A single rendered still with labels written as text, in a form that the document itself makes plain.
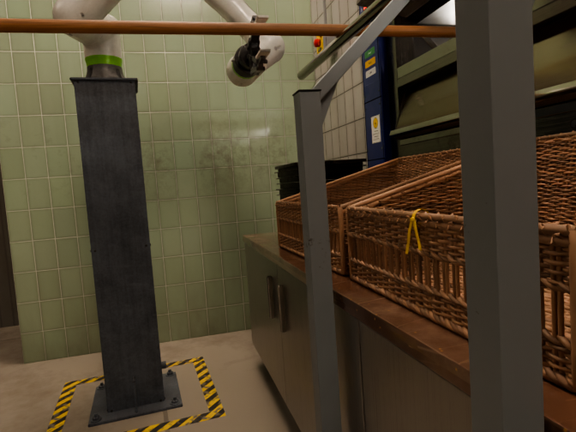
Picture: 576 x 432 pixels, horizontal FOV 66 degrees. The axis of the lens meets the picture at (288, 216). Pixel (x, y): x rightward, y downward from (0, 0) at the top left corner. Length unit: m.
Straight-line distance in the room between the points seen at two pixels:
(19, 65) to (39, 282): 1.04
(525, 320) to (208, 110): 2.17
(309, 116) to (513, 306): 0.53
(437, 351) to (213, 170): 1.96
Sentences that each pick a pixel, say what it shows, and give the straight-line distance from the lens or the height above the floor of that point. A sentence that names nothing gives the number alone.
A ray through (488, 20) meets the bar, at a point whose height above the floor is 0.90.
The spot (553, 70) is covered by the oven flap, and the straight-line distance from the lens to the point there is 1.17.
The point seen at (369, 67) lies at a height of 1.23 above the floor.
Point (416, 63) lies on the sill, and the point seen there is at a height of 1.16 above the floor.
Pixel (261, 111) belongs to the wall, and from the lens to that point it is 2.47.
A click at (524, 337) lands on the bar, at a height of 0.66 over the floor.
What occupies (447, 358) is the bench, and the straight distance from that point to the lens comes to 0.56.
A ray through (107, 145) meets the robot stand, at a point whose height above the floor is 0.97.
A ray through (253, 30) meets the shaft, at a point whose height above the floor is 1.18.
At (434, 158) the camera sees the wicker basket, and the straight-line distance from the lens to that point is 1.46.
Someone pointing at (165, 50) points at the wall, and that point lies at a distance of 2.49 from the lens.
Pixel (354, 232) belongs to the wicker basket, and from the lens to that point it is 0.89.
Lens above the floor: 0.79
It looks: 4 degrees down
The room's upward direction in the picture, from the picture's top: 4 degrees counter-clockwise
